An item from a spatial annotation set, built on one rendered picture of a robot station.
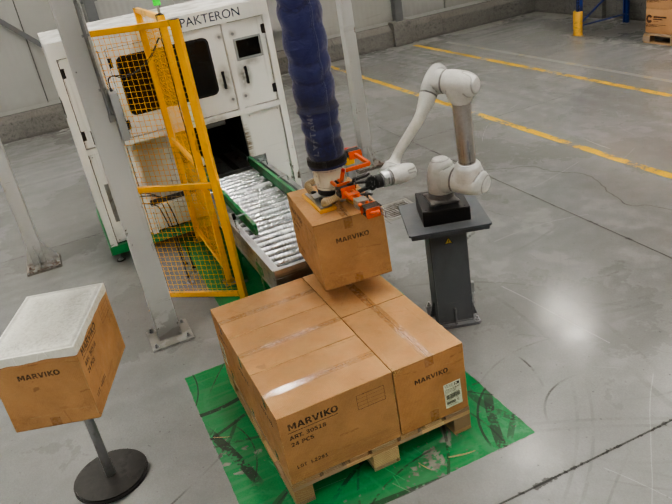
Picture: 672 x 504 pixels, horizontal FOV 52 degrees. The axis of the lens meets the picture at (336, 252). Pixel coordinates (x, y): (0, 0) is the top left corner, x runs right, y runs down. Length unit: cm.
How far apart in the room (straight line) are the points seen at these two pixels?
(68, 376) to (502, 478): 208
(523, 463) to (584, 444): 33
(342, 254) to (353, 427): 95
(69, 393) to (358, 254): 162
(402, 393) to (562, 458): 84
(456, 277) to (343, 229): 103
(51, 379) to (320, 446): 127
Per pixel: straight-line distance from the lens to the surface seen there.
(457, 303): 456
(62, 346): 331
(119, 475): 408
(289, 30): 366
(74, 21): 448
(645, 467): 368
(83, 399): 344
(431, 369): 347
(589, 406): 398
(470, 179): 407
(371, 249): 382
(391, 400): 345
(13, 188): 682
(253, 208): 555
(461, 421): 377
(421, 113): 389
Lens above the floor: 253
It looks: 26 degrees down
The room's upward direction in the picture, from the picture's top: 10 degrees counter-clockwise
